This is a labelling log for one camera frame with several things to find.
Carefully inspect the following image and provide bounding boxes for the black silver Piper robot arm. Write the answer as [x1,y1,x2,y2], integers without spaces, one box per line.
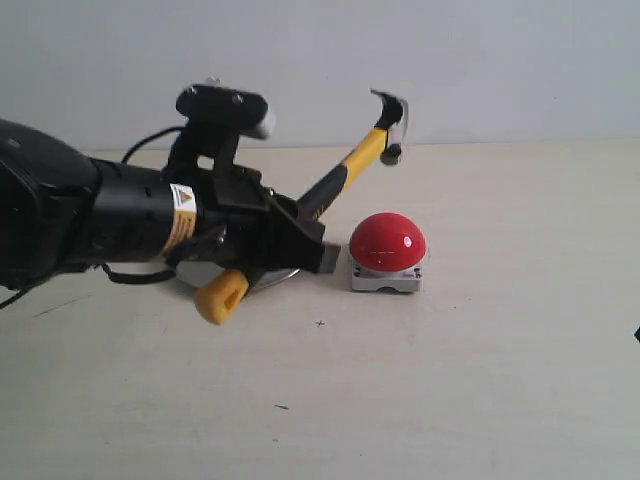
[1,120,340,291]

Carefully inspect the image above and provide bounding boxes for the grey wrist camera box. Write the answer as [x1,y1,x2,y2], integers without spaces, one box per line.
[169,80,275,173]

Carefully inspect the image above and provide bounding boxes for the red dome push button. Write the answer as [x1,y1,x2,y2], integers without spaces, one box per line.
[348,212,429,294]

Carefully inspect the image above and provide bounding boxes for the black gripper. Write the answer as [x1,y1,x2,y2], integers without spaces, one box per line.
[164,164,341,274]

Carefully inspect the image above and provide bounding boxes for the round stainless steel plate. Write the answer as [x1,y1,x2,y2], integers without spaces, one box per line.
[176,261,298,290]

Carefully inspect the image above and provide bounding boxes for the yellow black claw hammer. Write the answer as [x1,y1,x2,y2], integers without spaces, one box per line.
[194,89,409,325]

